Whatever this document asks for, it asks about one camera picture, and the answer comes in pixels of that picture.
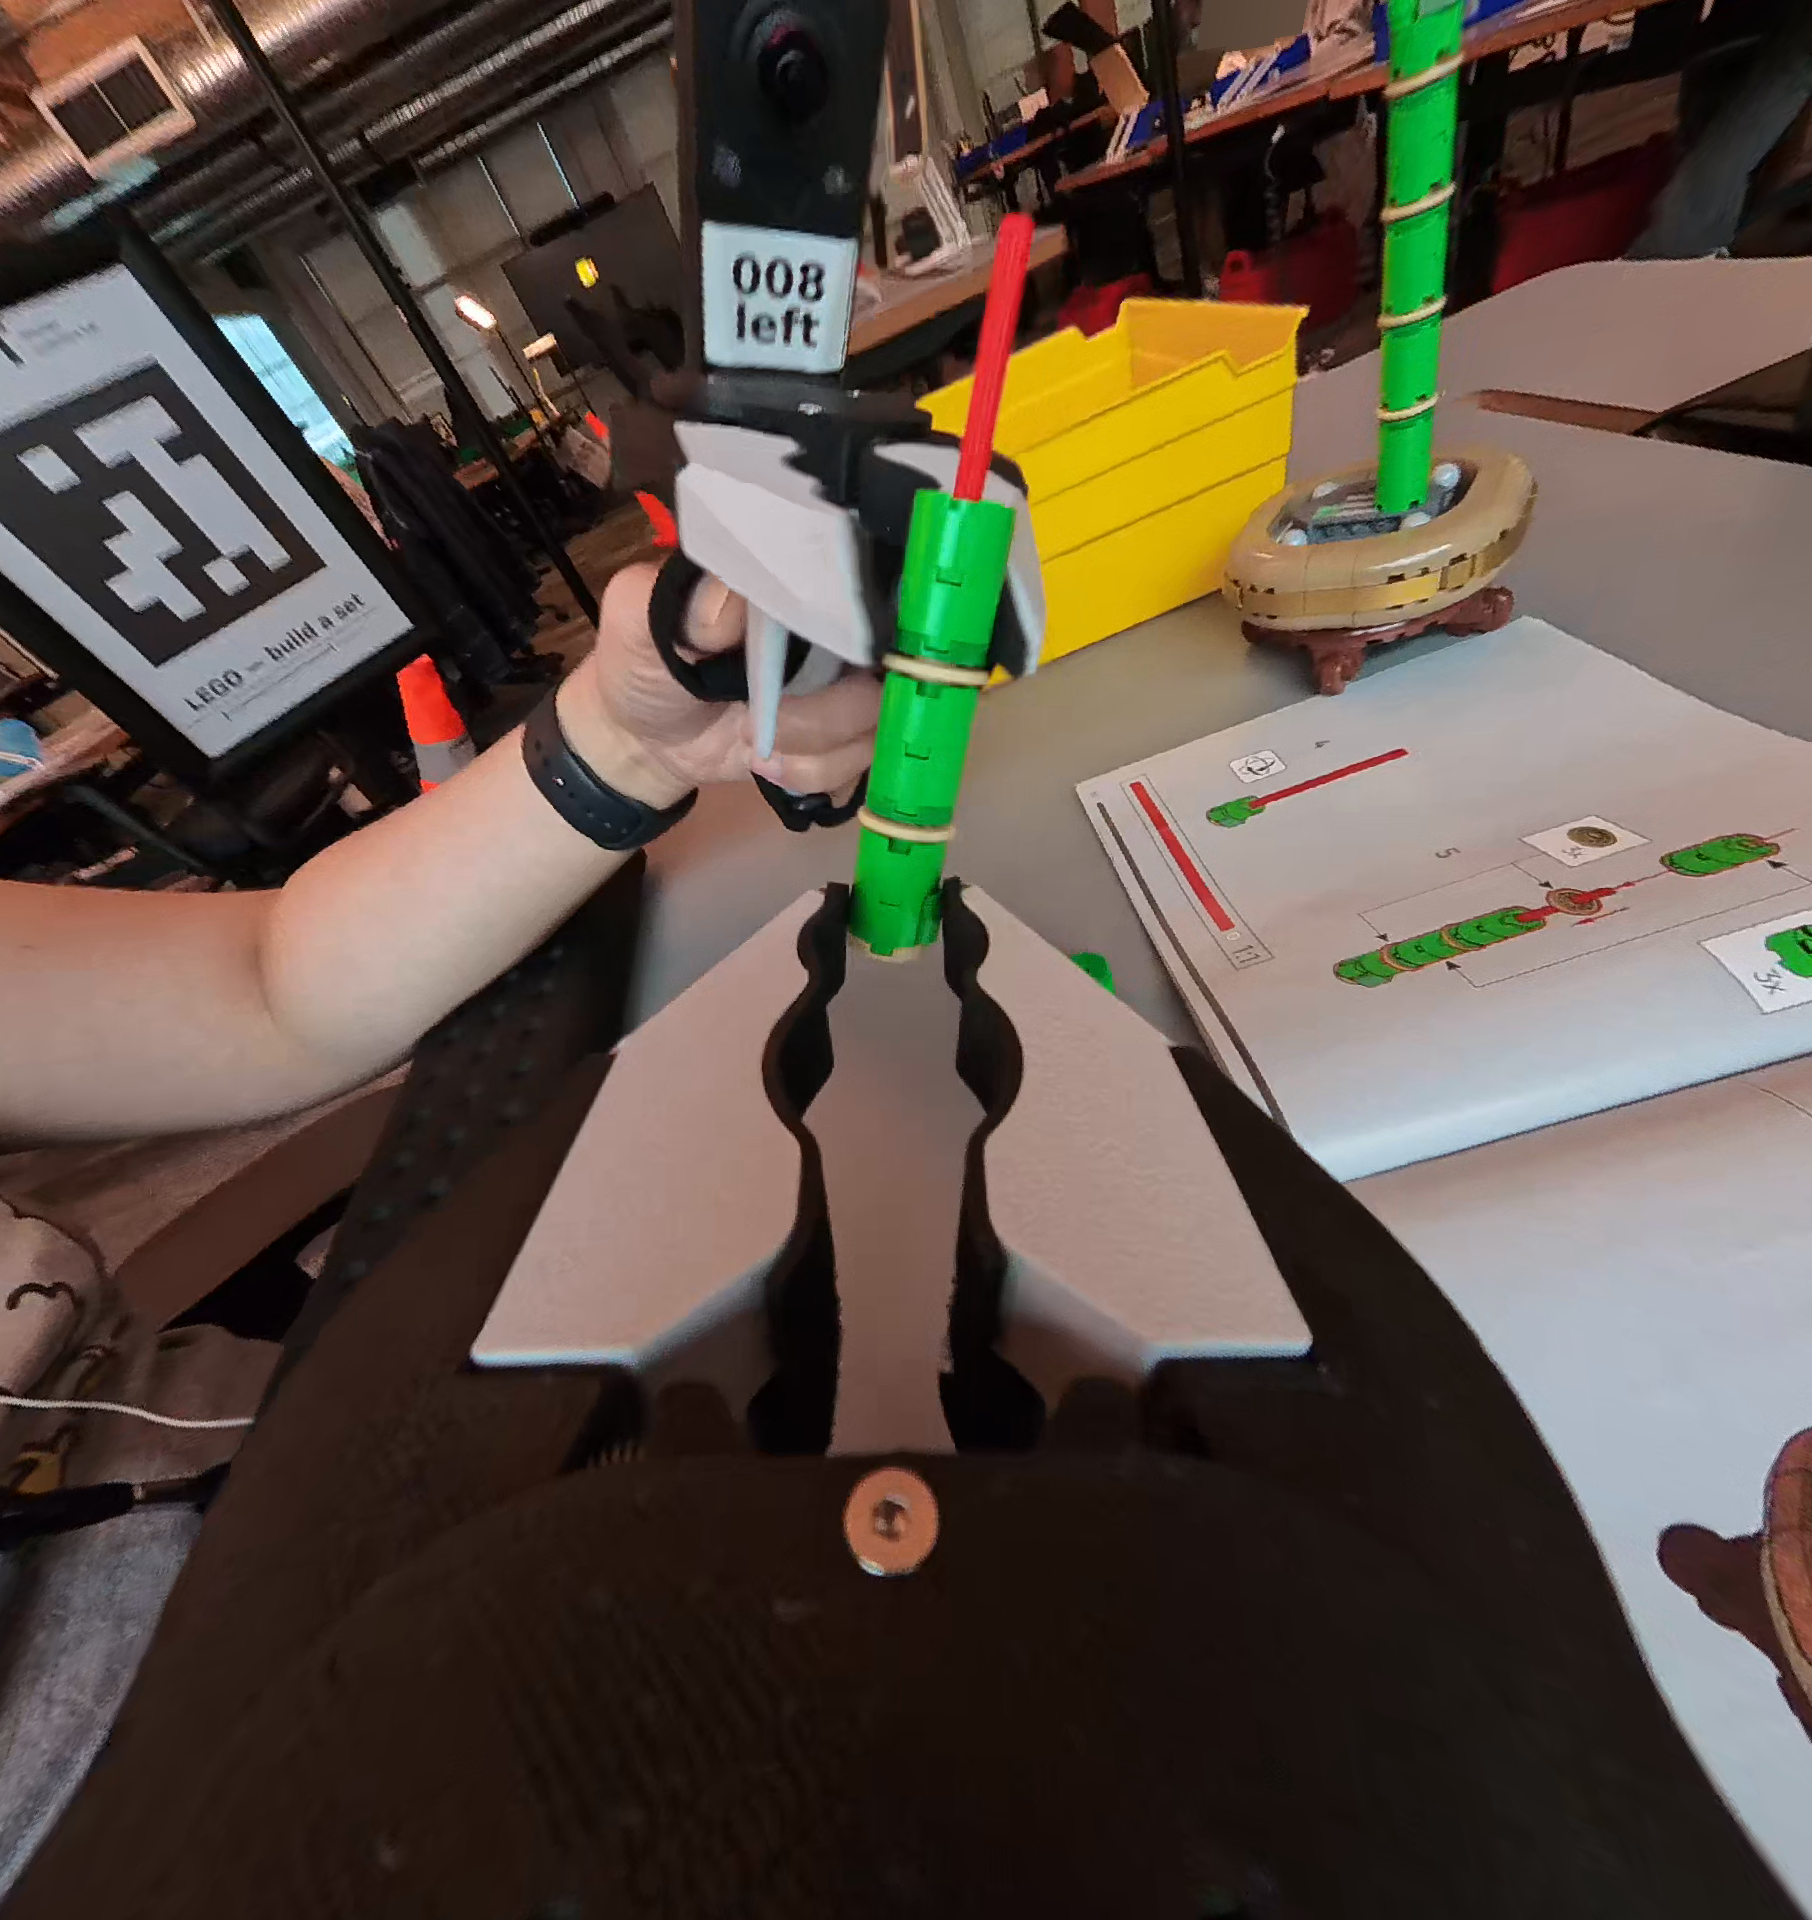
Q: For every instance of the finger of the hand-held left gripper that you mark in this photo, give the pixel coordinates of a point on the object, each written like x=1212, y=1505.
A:
x=763, y=533
x=1030, y=601

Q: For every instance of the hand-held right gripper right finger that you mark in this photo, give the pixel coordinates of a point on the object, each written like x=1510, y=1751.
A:
x=1133, y=1200

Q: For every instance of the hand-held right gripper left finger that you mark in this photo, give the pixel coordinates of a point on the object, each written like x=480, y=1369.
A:
x=653, y=1200

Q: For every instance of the green brick stalk red axle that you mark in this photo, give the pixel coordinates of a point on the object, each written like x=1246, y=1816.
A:
x=919, y=748

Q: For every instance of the person's left forearm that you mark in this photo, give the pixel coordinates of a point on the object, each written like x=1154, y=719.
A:
x=247, y=993

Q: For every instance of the person's left hand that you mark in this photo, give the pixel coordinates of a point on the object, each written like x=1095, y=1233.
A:
x=681, y=743

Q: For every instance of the yellow plastic bin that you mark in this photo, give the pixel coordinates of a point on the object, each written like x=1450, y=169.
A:
x=1148, y=451

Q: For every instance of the small green brick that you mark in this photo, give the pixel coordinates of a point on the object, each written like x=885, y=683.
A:
x=1092, y=974

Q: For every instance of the black smartwatch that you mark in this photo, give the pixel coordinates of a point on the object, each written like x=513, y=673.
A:
x=593, y=796

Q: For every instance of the tan brick pot with stalk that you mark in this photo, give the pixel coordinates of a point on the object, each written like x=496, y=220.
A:
x=1371, y=562

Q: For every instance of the orange traffic cone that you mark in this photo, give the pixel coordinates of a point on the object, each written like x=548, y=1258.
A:
x=433, y=735

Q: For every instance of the white instruction booklet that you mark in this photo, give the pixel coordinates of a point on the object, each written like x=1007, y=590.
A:
x=1445, y=962

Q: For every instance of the framed marker sign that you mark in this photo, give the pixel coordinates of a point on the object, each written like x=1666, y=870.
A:
x=174, y=526

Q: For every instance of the adjoining grey table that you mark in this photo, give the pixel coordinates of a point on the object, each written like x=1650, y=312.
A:
x=1598, y=330

